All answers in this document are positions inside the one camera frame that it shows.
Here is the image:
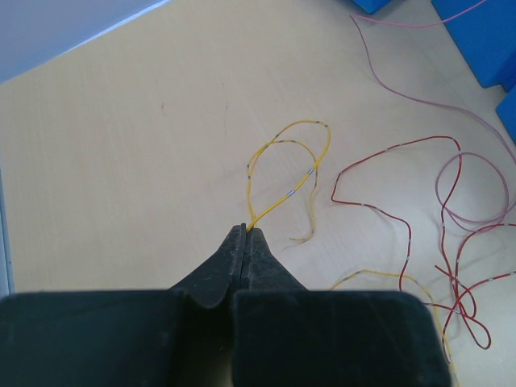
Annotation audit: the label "blue bin double front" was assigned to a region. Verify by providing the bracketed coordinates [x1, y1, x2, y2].
[432, 0, 515, 139]

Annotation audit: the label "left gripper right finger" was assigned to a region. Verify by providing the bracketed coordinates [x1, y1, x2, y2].
[232, 229, 452, 386]

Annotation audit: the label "blue bin rear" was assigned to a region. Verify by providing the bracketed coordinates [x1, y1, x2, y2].
[352, 0, 392, 15]

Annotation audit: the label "red wires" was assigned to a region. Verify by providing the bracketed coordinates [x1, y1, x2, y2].
[331, 135, 516, 350]

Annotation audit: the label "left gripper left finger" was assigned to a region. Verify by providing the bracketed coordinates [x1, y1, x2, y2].
[1, 225, 246, 386]

